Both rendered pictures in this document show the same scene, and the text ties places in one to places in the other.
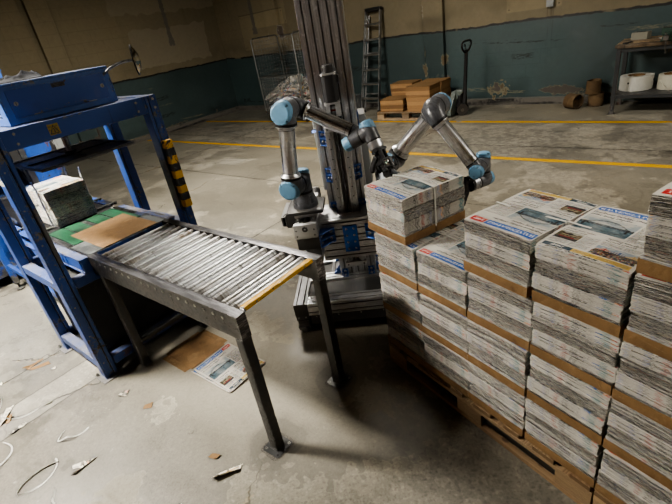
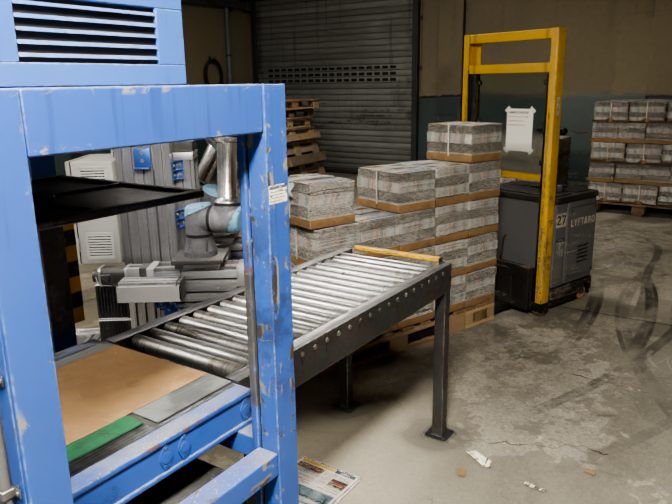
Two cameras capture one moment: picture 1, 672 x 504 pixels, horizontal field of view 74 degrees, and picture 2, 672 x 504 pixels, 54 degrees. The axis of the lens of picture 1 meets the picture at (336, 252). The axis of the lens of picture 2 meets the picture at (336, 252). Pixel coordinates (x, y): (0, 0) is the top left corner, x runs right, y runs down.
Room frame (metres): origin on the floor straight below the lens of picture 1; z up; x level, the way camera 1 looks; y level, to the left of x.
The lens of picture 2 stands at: (2.35, 3.01, 1.55)
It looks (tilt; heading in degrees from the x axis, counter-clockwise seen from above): 15 degrees down; 262
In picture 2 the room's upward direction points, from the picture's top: 1 degrees counter-clockwise
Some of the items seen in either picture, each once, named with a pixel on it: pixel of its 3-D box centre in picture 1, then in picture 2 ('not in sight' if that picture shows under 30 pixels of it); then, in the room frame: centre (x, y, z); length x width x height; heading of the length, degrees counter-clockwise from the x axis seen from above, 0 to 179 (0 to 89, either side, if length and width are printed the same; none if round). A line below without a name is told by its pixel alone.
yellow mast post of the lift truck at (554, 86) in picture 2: not in sight; (547, 171); (0.38, -0.93, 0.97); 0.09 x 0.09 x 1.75; 29
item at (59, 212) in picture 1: (60, 200); not in sight; (3.20, 1.92, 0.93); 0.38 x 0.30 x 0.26; 47
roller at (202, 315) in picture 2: (161, 248); (246, 329); (2.35, 0.99, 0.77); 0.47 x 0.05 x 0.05; 137
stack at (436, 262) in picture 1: (495, 333); (378, 278); (1.56, -0.65, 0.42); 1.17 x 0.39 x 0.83; 29
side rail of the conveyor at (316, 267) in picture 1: (232, 244); (254, 299); (2.31, 0.58, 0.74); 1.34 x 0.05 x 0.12; 47
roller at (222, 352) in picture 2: (143, 243); (203, 349); (2.48, 1.13, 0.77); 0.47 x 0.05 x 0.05; 137
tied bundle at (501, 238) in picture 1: (528, 238); (395, 187); (1.44, -0.72, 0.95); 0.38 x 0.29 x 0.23; 118
